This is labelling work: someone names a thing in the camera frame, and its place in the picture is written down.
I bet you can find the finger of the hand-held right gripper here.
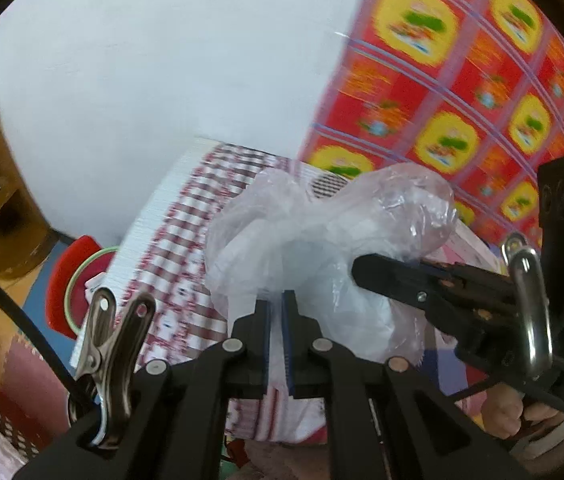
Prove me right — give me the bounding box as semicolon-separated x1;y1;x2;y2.
413;258;514;302
351;253;514;332

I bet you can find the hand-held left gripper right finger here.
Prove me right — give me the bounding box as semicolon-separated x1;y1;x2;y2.
282;290;530;480

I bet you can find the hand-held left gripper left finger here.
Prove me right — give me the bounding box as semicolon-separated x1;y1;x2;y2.
12;299;271;480

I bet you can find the white plastic bag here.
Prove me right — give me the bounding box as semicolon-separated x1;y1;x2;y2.
204;162;459;365

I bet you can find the red bin with green rim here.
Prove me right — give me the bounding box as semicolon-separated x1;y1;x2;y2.
46;234;122;343

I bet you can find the person's right forearm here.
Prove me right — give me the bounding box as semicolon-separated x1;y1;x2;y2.
507;405;564;461

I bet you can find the person's right hand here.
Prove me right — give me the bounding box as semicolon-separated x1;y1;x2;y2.
479;384;564;442

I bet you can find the steel spring clamp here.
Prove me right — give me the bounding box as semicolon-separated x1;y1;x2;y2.
503;232;556;380
69;287;158;448

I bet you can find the heart patterned bed sheet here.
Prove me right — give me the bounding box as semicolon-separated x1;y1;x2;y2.
127;142;513;447

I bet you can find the white mattress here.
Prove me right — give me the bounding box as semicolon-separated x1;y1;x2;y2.
68;136;223;376

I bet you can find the wooden desk with shelves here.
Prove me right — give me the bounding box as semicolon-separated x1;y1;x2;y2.
0;102;56;281

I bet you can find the red floral wall cloth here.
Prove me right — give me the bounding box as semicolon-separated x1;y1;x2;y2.
296;0;564;253

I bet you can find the black cable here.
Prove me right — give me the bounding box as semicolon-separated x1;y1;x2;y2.
0;257;85;403

